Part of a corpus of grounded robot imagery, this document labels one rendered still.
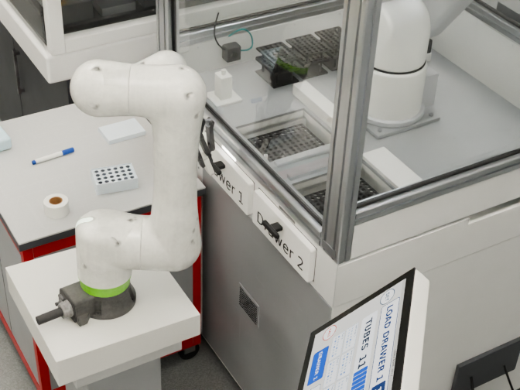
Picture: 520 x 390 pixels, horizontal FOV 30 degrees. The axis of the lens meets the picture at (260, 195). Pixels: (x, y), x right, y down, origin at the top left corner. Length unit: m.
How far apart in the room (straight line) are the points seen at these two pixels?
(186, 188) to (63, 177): 0.88
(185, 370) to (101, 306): 1.07
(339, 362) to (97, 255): 0.63
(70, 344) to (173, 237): 0.36
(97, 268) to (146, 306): 0.19
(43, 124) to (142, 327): 1.08
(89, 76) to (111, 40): 1.34
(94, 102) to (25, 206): 0.90
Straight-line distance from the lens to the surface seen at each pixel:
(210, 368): 3.40
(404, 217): 2.43
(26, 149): 3.12
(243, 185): 2.68
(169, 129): 2.06
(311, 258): 2.46
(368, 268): 2.47
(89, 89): 2.03
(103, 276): 2.31
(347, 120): 2.16
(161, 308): 2.41
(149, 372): 2.53
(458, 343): 2.97
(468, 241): 2.67
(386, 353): 1.88
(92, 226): 2.26
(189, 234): 2.23
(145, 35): 3.43
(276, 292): 2.74
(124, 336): 2.34
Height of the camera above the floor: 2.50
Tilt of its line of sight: 37 degrees down
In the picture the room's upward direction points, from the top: 3 degrees clockwise
